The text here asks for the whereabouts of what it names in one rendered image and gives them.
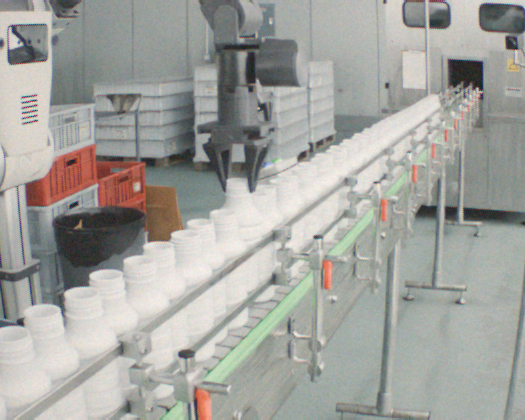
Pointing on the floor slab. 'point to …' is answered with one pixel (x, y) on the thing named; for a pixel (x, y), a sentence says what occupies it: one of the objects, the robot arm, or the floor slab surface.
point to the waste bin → (97, 241)
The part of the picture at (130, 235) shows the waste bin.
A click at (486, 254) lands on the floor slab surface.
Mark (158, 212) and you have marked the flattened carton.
